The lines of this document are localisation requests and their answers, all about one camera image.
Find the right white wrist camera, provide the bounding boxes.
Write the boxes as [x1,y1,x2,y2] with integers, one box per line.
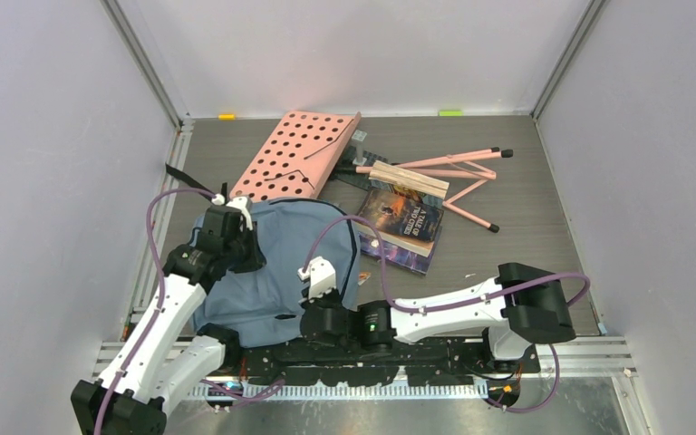
[297,256,336,302]

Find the blue fabric backpack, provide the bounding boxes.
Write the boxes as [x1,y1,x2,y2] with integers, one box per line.
[190,198,360,348]

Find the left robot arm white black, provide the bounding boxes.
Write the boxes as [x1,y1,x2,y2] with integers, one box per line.
[71,197,266,434]

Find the pink folding stand legs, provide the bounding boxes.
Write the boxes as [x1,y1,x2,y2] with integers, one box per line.
[349,147,514,234]

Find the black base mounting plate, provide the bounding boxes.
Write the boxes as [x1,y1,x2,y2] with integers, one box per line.
[220,336,540,387]

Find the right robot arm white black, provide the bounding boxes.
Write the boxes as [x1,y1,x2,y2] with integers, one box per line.
[300,263,576,372]

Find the small orange triangle wrapper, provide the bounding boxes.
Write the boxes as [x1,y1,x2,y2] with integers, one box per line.
[358,272,372,285]

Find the green tape marker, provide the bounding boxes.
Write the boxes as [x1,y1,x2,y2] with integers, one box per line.
[438,110,463,117]

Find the Tale of Two Cities book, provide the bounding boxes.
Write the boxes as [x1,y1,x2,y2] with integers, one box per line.
[356,188,443,257]

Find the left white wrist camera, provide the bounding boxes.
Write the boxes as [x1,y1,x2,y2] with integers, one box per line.
[210,194,254,230]

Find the pink perforated stand board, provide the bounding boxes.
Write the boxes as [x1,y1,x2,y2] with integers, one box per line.
[228,111,362,202]

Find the book with pale page edges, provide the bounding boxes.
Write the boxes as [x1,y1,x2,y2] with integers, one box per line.
[369,161,450,199]

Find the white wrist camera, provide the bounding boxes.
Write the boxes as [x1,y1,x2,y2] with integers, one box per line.
[210,194,254,230]
[297,256,336,302]

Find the purple galaxy cover book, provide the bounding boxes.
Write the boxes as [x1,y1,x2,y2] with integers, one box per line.
[359,231,440,276]

